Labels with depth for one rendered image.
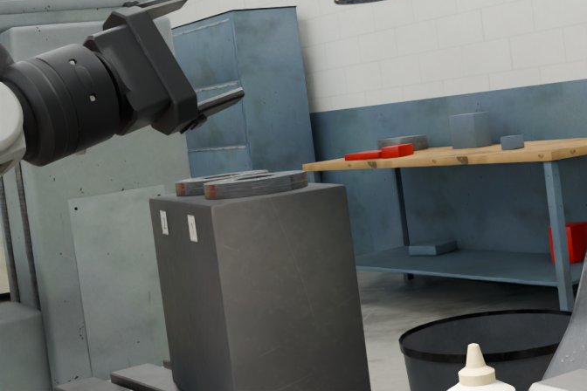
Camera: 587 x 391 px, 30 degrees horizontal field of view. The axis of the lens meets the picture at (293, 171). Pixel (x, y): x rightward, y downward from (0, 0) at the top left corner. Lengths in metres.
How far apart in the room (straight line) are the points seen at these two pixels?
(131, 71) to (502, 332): 2.12
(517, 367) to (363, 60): 5.44
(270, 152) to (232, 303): 7.12
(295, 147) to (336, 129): 0.33
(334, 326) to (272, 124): 7.12
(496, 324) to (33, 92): 2.20
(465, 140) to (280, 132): 1.94
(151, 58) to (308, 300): 0.25
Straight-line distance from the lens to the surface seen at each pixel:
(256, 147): 7.94
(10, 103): 0.87
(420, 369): 2.62
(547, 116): 6.48
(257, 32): 8.03
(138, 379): 1.16
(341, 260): 0.91
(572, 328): 1.03
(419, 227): 7.50
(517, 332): 2.96
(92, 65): 0.93
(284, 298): 0.90
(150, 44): 0.98
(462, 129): 6.54
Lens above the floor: 1.22
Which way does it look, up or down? 3 degrees down
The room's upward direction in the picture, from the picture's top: 7 degrees counter-clockwise
